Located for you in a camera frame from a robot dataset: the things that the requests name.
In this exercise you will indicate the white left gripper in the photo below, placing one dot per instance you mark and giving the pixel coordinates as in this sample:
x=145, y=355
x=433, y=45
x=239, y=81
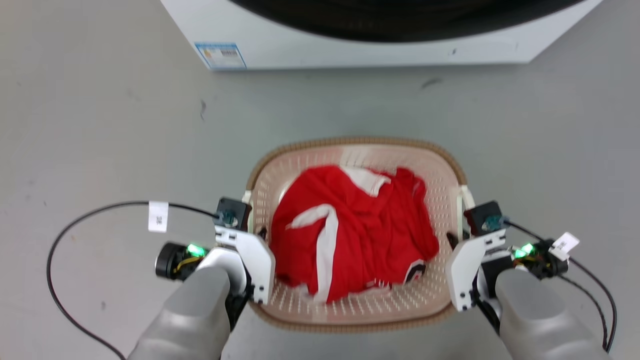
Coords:
x=257, y=265

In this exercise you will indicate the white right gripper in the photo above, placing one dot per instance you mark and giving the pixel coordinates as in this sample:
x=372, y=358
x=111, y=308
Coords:
x=462, y=270

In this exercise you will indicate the beige plastic laundry basket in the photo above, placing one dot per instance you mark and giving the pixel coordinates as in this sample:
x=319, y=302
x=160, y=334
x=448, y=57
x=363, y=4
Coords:
x=360, y=310

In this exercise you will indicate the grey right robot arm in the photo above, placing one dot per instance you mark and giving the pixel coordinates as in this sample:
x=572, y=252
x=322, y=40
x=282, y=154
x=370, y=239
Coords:
x=535, y=320

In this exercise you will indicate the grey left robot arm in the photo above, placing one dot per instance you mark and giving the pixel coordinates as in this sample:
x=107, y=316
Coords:
x=195, y=310

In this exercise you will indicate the red and white garment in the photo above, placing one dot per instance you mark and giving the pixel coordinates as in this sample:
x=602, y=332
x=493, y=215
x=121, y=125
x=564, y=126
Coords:
x=360, y=235

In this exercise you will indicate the blue energy label sticker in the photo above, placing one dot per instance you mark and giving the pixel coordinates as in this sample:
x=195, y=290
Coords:
x=221, y=55

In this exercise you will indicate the white washing machine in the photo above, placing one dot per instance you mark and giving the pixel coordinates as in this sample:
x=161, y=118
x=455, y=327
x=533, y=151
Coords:
x=280, y=47

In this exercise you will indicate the black round washer door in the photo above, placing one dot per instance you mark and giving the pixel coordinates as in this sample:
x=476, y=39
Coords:
x=400, y=20

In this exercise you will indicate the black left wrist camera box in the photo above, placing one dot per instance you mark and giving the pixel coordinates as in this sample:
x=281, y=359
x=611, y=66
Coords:
x=234, y=212

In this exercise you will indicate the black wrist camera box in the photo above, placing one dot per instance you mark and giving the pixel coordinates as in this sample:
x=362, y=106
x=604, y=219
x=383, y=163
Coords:
x=484, y=217
x=234, y=212

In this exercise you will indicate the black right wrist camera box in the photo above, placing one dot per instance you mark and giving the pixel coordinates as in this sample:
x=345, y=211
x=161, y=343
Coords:
x=484, y=217

